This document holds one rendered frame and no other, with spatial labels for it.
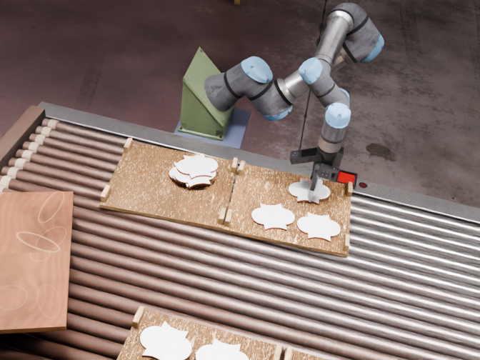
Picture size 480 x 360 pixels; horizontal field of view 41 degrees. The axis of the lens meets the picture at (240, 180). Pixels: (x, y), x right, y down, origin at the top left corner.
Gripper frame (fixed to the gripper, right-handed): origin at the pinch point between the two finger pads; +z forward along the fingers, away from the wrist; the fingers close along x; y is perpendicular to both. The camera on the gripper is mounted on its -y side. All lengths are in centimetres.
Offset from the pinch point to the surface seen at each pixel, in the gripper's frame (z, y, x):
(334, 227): 0.7, 9.9, -15.1
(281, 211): 1.1, -8.2, -12.8
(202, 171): -1.5, -37.5, -4.6
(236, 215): 2.1, -22.6, -18.0
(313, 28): 102, -2, 313
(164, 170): 3, -51, -3
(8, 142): 3, -106, -7
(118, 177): 3, -65, -11
